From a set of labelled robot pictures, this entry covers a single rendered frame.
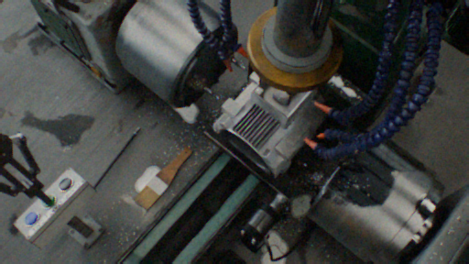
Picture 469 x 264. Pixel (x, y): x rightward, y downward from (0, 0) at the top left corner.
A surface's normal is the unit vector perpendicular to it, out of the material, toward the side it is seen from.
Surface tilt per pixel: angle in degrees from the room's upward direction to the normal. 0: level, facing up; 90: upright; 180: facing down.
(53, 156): 0
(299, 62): 0
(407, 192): 2
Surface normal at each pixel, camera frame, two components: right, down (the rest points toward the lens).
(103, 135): 0.01, -0.37
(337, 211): -0.51, 0.36
